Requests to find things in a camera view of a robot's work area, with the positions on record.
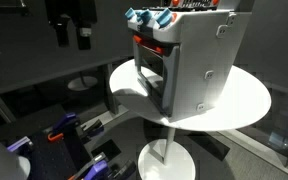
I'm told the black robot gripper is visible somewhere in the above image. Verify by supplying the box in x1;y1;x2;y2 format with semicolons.
43;0;98;51

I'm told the blue stove knob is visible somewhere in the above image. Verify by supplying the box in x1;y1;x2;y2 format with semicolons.
138;9;155;25
124;7;137;21
155;7;174;30

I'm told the white toy stove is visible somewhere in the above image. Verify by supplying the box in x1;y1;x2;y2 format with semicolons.
127;0;253;123

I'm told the white round table base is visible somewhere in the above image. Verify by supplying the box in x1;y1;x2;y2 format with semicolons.
66;71;99;92

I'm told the purple clamp with orange lever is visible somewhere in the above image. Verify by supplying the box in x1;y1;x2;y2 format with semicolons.
46;112;82;143

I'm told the grey oven door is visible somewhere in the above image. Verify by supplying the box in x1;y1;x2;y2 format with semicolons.
132;42;181;118

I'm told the black mounting plate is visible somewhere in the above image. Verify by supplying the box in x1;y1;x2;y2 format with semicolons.
26;124;93;180

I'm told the black number keypad panel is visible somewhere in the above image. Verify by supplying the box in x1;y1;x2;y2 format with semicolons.
182;0;212;9

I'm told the black metal frame desk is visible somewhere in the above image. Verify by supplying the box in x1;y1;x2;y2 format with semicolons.
0;54;135;125

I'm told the orange oven door handle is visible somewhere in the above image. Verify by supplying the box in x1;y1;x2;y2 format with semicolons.
132;34;167;56

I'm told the black clamp handle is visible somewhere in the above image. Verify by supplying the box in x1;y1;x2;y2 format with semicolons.
80;119;105;142

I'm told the white round pedestal table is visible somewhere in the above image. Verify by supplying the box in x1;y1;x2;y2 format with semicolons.
108;58;273;180

